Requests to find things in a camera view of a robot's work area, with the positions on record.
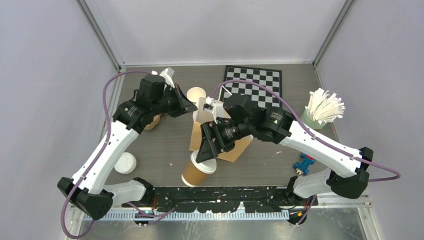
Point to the black white checkerboard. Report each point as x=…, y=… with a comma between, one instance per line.
x=260, y=84

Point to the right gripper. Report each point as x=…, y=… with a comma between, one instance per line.
x=209, y=149

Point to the stack of white lids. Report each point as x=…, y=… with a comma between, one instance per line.
x=126, y=163

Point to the brown paper bag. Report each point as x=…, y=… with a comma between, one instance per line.
x=199, y=117

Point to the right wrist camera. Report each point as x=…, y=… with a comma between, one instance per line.
x=216, y=109

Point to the blue toy block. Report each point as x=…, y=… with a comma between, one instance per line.
x=302, y=167

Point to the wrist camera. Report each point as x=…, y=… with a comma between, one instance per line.
x=216, y=109
x=167, y=74

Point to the brown paper coffee cup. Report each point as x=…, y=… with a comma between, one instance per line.
x=194, y=174

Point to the green cup of paper sticks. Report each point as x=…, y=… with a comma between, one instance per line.
x=322, y=108

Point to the brown pulp cup carrier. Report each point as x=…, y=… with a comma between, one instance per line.
x=155, y=121

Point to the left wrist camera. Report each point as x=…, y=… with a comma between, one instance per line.
x=167, y=74

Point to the white plastic cup lid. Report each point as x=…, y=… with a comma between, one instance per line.
x=206, y=167

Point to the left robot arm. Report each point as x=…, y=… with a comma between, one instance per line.
x=86, y=189

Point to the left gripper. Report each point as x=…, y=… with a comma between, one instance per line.
x=188, y=106

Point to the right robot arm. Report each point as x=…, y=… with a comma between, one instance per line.
x=238, y=116

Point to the stack of paper cups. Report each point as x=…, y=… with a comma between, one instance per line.
x=194, y=93

